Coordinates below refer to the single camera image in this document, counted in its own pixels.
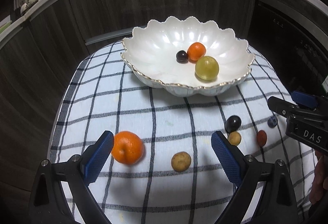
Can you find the person's right hand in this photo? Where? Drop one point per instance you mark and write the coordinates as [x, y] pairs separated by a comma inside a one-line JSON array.
[[320, 183]]

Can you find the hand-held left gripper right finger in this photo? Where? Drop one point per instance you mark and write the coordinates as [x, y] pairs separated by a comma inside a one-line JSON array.
[[226, 160]]

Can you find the dark purple grape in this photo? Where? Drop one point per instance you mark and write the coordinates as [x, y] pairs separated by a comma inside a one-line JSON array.
[[233, 123]]

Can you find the dark purple plum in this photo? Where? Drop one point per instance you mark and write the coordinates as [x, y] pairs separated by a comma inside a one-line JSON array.
[[182, 56]]

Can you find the white scalloped ceramic bowl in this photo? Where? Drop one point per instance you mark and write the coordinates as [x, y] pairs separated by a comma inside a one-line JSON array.
[[158, 60]]

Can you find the brown longan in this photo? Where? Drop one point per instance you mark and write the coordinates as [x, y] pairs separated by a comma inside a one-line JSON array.
[[181, 161], [234, 138]]

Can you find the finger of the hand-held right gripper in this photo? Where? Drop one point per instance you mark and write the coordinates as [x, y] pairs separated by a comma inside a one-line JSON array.
[[305, 99], [281, 108]]

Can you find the yellow-green round fruit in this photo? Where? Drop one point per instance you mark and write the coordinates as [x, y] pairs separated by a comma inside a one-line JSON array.
[[207, 68]]

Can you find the red cherry tomato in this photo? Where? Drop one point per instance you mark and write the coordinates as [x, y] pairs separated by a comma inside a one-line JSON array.
[[262, 137]]

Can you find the small orange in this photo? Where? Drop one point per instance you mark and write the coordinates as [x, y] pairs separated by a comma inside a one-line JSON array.
[[196, 51]]

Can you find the black built-in dishwasher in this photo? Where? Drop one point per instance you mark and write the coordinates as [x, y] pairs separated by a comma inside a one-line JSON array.
[[289, 47]]

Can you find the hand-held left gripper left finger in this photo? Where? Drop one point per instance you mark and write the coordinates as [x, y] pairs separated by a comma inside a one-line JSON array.
[[98, 160]]

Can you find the blue checked white cloth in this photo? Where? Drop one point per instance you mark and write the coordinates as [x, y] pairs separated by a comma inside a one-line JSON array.
[[158, 124]]

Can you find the blueberry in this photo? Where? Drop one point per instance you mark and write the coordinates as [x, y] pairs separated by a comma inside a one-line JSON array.
[[272, 121]]

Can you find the large orange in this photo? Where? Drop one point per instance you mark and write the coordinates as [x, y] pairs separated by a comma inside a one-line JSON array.
[[127, 147]]

